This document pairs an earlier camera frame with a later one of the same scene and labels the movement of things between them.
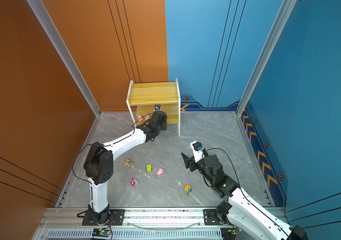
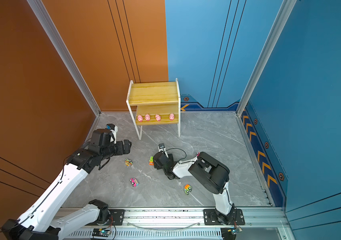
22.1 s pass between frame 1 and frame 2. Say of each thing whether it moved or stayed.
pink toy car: stayed
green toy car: moved
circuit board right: stayed
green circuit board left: stayed
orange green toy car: stayed
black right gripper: moved
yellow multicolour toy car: stayed
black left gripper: moved
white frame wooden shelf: stayed
